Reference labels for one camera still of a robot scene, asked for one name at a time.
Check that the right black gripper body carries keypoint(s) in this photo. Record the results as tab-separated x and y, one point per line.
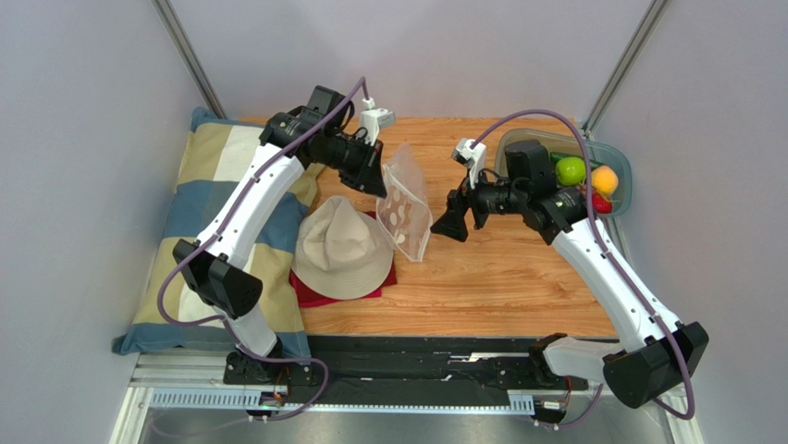
467	202

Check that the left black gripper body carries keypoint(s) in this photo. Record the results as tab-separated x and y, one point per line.
346	157

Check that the clear polka dot zip bag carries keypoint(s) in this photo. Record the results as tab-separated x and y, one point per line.
404	214

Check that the green apple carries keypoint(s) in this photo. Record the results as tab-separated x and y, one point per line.
570	171

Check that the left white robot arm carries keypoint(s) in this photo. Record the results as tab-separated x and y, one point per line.
213	264

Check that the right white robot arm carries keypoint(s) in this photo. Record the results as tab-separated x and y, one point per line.
656	351

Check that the beige bucket hat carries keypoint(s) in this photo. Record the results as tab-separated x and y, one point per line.
342	249

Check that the green cucumber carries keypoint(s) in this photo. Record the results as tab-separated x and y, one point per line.
555	157

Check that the red strawberry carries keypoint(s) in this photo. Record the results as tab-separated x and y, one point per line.
602	204

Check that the orange fruit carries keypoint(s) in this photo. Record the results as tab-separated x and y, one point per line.
604	180

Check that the grey transparent plastic container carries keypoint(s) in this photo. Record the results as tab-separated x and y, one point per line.
600	154

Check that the dark red cloth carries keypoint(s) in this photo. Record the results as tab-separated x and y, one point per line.
308	295

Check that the plaid blue beige pillow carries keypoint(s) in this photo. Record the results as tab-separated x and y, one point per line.
217	153

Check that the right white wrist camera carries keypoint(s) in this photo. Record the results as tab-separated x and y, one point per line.
471	154

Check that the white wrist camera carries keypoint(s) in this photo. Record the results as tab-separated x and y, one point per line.
373	119
471	154

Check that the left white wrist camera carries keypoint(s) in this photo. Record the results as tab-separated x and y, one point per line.
373	119

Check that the right aluminium frame post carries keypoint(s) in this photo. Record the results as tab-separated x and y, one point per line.
645	28

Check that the aluminium frame post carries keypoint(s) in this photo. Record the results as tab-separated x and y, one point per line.
645	28
179	37

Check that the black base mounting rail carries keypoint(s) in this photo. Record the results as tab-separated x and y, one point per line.
430	371

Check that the left aluminium frame post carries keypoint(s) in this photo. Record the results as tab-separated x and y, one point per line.
179	37

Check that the aluminium base frame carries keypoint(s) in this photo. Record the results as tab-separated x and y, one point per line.
181	396

